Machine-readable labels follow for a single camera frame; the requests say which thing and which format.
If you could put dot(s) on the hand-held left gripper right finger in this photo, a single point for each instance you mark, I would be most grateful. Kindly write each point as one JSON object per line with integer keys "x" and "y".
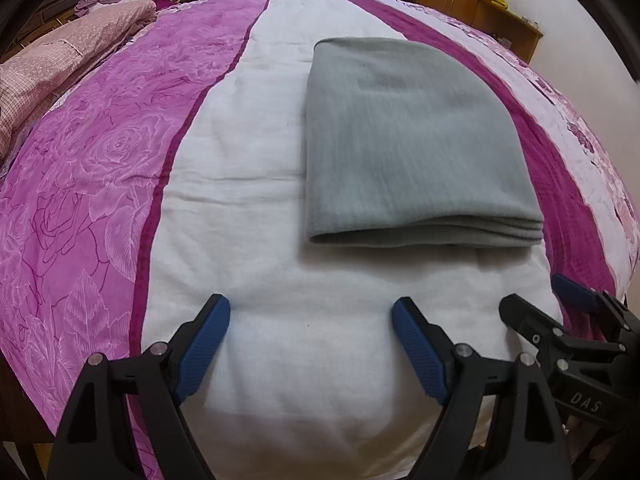
{"x": 417, "y": 350}

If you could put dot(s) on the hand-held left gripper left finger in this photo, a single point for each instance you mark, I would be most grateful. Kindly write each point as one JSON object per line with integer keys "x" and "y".
{"x": 205, "y": 350}

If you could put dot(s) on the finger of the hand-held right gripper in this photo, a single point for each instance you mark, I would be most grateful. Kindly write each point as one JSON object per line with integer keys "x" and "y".
{"x": 530, "y": 317}
{"x": 575, "y": 291}

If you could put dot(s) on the gray pants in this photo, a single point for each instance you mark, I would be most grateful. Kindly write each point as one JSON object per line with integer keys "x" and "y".
{"x": 410, "y": 135}

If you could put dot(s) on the purple white striped blanket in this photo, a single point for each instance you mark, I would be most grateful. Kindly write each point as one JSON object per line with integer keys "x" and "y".
{"x": 250, "y": 210}

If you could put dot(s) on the pink quilt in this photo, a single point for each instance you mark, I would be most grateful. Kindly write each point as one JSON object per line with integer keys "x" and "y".
{"x": 60, "y": 60}

